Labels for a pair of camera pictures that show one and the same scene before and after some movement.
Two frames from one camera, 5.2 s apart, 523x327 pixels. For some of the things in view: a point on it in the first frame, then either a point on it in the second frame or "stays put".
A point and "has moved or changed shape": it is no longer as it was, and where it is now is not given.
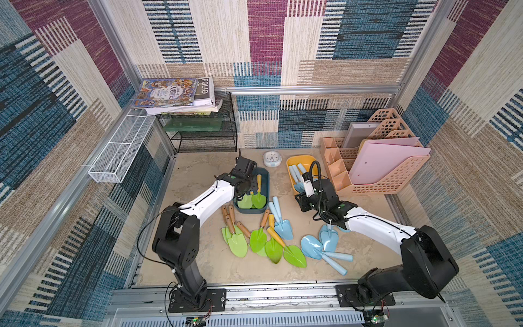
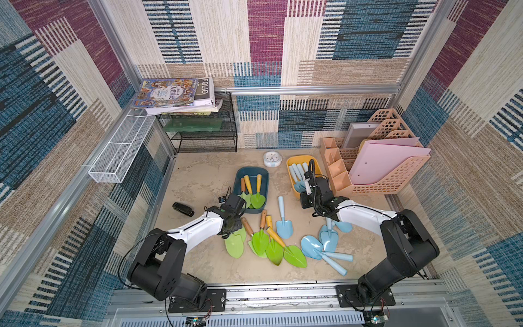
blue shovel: [275, 200] → [293, 175]
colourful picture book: [166, 92] stays put
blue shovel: [299, 187] stays put
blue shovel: [283, 227] has moved or changed shape
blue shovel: [295, 172] stays put
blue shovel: [343, 229] stays put
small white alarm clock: [272, 159] stays put
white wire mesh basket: [112, 161] stays put
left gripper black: [251, 179] → [238, 223]
